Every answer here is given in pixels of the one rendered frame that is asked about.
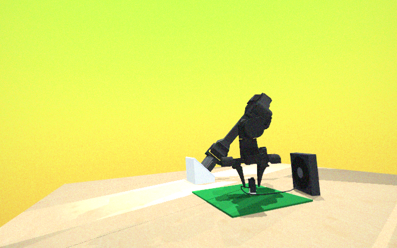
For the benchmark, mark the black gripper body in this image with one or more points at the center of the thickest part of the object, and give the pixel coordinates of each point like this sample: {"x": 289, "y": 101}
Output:
{"x": 229, "y": 161}

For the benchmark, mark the green circuit board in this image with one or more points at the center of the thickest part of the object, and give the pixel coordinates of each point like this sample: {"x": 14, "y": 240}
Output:
{"x": 235, "y": 203}

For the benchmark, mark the dark grey computer fan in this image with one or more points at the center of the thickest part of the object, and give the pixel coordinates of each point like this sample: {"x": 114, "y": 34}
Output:
{"x": 305, "y": 173}

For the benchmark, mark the black fan cable with plug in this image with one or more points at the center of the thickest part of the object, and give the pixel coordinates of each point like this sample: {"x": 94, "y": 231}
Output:
{"x": 252, "y": 186}

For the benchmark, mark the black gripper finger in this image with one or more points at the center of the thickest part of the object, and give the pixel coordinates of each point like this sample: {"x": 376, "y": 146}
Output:
{"x": 240, "y": 172}
{"x": 260, "y": 171}

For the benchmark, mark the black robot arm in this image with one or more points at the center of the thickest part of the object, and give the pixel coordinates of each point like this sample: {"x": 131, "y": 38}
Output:
{"x": 256, "y": 119}

